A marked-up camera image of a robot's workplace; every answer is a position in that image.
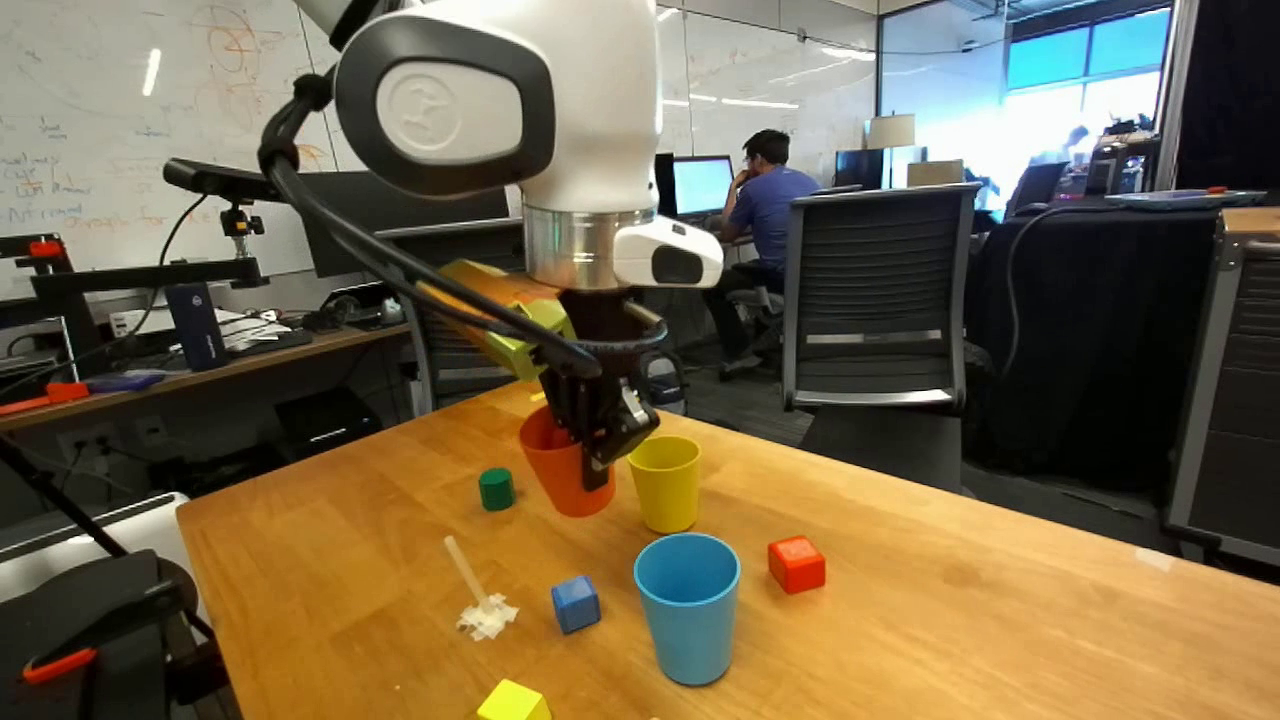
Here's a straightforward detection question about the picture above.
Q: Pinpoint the computer monitor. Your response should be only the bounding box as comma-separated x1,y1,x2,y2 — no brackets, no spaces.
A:
663,152,740,220

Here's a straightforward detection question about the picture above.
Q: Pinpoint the yellow plastic cup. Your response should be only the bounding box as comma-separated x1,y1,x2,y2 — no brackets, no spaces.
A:
625,434,707,537

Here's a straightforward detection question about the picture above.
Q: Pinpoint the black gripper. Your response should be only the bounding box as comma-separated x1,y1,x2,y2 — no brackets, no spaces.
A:
535,290,672,495

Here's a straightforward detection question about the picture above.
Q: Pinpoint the blue plastic cup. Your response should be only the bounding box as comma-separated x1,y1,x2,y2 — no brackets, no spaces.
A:
626,534,745,691

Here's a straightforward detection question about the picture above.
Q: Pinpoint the person in blue shirt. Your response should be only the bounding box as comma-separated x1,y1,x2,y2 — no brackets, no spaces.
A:
704,126,824,365

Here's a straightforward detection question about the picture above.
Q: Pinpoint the blue cube block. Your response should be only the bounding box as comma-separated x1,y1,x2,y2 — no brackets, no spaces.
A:
548,572,605,641

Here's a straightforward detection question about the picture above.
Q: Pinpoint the green cylinder block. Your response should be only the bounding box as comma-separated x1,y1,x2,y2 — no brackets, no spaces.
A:
476,464,518,517

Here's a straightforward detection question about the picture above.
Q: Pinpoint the white stick with tape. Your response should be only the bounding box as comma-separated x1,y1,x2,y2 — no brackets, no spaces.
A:
438,534,522,644

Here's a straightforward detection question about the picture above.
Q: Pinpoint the red cube block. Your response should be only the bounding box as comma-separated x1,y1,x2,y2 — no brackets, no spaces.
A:
764,534,832,601

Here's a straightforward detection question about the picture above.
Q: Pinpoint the black tripod head orange lever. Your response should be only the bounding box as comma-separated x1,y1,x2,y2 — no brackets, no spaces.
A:
0,554,225,720

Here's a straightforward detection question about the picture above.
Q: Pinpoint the yellow-green wrist camera mount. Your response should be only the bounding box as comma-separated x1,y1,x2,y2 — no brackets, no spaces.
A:
445,255,577,391

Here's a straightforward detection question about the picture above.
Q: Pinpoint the grey mesh office chair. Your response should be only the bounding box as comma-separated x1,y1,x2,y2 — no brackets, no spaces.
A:
777,180,984,415

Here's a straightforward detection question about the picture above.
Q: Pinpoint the white table lamp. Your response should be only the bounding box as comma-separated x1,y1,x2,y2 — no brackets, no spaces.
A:
862,113,921,152

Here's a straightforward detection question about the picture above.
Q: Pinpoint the black draped table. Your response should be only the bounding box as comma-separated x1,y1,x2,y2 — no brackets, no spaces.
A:
964,195,1223,495

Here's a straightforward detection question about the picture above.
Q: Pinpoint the long wooden workbench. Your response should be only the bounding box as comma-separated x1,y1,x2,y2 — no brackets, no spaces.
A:
0,317,416,437

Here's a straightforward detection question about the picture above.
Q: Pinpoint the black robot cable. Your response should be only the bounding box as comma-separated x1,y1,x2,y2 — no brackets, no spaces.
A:
254,71,605,385

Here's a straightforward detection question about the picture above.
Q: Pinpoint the yellow cube block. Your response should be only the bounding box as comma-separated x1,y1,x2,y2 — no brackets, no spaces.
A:
471,675,557,720

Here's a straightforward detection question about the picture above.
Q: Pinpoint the orange plastic cup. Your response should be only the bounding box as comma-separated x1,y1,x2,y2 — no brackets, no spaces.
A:
517,403,620,521

